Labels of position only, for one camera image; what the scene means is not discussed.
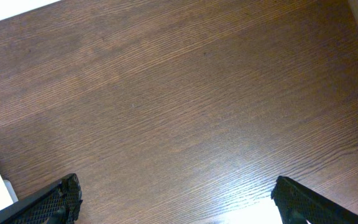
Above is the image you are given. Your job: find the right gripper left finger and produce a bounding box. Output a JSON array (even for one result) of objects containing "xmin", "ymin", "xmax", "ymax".
[{"xmin": 0, "ymin": 173, "xmax": 83, "ymax": 224}]

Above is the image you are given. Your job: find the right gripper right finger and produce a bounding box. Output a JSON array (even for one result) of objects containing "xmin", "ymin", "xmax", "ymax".
[{"xmin": 271, "ymin": 176, "xmax": 358, "ymax": 224}]

